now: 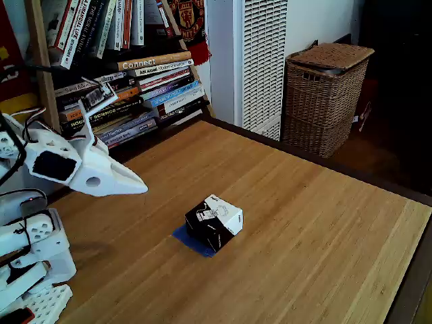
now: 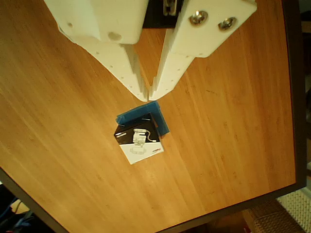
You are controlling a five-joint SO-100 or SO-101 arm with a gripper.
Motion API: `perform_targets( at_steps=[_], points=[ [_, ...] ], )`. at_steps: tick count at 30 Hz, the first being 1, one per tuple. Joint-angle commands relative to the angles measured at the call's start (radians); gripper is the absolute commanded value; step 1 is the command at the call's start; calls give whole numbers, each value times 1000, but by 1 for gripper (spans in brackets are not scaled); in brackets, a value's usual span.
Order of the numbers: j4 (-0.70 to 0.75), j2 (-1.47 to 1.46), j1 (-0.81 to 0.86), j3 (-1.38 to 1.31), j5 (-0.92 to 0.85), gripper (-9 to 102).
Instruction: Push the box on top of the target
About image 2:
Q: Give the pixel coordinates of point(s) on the blue tape square target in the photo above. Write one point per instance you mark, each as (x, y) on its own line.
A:
(161, 121)

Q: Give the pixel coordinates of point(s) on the brown wicker basket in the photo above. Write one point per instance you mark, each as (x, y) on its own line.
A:
(272, 221)

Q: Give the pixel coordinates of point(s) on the black and white cardboard box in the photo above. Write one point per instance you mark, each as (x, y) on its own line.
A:
(136, 138)

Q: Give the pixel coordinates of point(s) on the white grille heater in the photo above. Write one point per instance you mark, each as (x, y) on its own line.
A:
(296, 208)

